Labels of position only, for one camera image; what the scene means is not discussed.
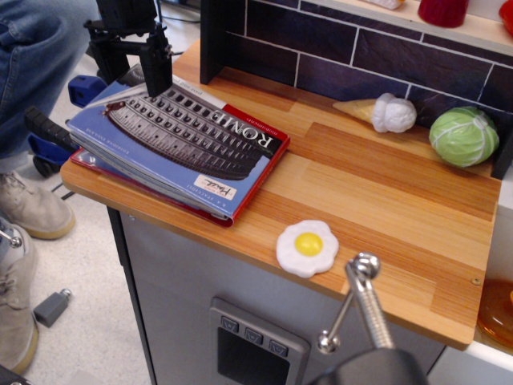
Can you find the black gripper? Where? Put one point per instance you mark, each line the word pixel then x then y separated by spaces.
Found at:
pixel 131 26

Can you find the Rome picture book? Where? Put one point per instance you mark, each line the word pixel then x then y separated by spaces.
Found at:
pixel 202 153

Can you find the person leg in jeans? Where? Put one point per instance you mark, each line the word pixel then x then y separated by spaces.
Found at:
pixel 41 43

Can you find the blue bar clamp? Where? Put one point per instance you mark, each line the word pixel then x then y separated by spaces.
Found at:
pixel 50 143

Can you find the beige shoe upper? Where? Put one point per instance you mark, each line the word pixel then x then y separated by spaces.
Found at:
pixel 41 213

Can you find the beige shoe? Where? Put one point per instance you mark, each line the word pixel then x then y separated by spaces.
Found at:
pixel 19 332
pixel 41 213

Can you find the small metal knob left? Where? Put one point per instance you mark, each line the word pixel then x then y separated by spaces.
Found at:
pixel 14 242

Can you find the toy fried egg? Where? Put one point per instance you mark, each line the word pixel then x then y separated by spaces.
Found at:
pixel 307 248

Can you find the toy ice cream cone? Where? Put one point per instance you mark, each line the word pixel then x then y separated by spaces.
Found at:
pixel 386 113

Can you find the grey block with knob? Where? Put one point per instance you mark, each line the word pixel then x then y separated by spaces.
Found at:
pixel 49 310

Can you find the beige shoe lower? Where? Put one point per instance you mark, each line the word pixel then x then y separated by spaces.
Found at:
pixel 19 332

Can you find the grey toy oven panel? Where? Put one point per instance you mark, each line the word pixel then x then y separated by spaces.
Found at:
pixel 247 349

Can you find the red cup on shelf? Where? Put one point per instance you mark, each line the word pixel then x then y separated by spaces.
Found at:
pixel 443 13

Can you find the toy green cabbage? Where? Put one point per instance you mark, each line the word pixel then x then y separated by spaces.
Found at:
pixel 464 136

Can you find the red object top right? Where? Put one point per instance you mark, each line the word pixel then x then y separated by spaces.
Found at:
pixel 506 13

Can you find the orange transparent bowl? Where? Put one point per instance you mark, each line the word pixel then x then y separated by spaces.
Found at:
pixel 495 311

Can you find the black vertical shelf post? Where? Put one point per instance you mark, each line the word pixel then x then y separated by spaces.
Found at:
pixel 218 18

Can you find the metal clamp screw handle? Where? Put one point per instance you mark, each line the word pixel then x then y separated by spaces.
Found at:
pixel 360 272

